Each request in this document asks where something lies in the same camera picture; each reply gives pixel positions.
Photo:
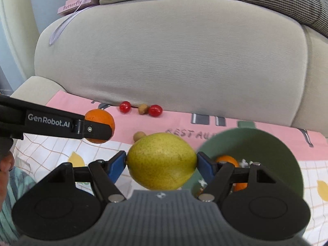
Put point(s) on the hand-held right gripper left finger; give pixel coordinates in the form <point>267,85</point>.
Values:
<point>116,166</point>

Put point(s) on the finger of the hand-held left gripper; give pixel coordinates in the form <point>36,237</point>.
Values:
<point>97,130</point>

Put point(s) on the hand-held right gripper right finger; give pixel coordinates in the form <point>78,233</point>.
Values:
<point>205,165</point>

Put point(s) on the red cherry tomato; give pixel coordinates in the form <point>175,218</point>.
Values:
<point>125,106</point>
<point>155,110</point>

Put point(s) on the brown longan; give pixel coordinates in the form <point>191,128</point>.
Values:
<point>143,109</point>
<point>139,136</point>

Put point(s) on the green yellow pear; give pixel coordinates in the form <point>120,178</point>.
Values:
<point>161,161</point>

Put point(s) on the green colander bowl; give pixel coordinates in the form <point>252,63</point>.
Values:
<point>269,156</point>

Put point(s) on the person's left hand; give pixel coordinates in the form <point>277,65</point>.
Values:
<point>6,162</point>

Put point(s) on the pink checked lemon-print cloth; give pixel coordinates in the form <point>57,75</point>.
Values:
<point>61,105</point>

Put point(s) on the teal striped cloth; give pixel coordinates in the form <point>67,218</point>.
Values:
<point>18,192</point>

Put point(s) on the lilac ribbon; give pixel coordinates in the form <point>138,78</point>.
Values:
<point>61,28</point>

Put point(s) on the beige fabric sofa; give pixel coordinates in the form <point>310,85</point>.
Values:
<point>179,56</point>

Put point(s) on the pink printed box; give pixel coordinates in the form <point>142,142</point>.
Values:
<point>73,3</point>

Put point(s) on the houndstooth cushion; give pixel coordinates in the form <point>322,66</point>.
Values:
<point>289,2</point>

